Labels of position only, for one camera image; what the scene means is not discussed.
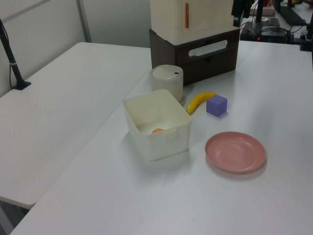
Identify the black upright pole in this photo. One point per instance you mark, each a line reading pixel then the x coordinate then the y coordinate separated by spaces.
pixel 259 11

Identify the cream open storage box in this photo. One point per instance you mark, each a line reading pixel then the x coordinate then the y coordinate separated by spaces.
pixel 159 147

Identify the black table clamp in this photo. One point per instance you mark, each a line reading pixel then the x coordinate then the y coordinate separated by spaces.
pixel 306 39

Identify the toasted bread toy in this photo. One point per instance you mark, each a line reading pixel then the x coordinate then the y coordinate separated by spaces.
pixel 157 131

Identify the purple foam cube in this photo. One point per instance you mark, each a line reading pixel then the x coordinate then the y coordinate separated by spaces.
pixel 216 105

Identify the yellow toy banana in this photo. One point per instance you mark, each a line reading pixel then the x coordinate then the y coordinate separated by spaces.
pixel 195 101

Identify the dark hanging object white band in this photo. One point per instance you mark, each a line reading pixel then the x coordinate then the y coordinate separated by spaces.
pixel 236 9

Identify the dark brown drawer unit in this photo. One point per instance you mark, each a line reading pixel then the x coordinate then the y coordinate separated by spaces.
pixel 212 66

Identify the pink round plate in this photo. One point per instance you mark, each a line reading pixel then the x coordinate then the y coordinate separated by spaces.
pixel 234 151

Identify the black camera pole with clamp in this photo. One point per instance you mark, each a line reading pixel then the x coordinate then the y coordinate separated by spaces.
pixel 14 68

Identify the cream lidded mini bin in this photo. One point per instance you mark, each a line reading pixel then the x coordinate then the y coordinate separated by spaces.
pixel 168 83

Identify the black electronics box red light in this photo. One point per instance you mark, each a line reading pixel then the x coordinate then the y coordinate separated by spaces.
pixel 269 34

